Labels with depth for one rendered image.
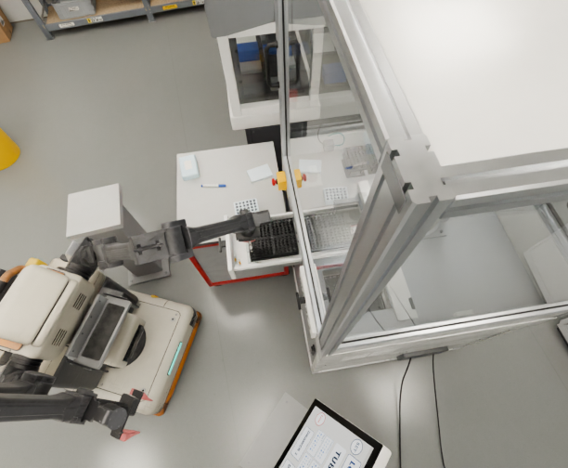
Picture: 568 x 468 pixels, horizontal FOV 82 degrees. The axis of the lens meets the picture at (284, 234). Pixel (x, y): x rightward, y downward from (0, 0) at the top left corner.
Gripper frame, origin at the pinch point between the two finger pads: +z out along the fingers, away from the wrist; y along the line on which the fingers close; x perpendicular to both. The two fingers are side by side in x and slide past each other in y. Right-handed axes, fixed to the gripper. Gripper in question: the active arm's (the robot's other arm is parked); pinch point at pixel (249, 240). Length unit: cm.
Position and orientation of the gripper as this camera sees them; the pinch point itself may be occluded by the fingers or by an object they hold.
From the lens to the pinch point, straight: 145.1
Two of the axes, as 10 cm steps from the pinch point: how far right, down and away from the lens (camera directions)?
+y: -9.9, 1.2, -0.7
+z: -0.1, 4.6, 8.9
